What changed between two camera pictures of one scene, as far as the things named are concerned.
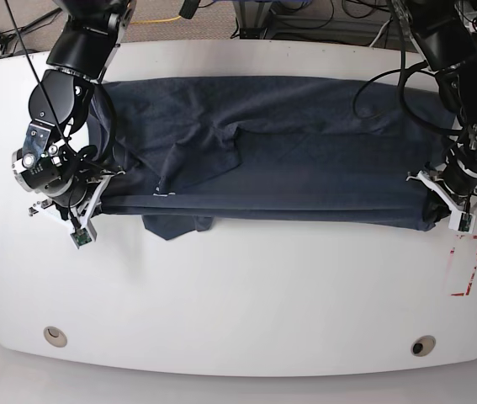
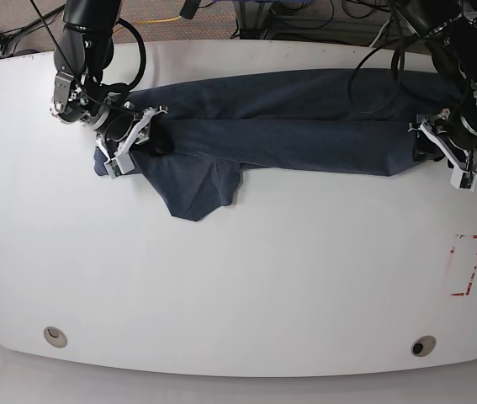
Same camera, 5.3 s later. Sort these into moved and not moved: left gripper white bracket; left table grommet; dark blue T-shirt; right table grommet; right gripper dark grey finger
Moved: dark blue T-shirt; left gripper white bracket; right gripper dark grey finger
Not moved: left table grommet; right table grommet
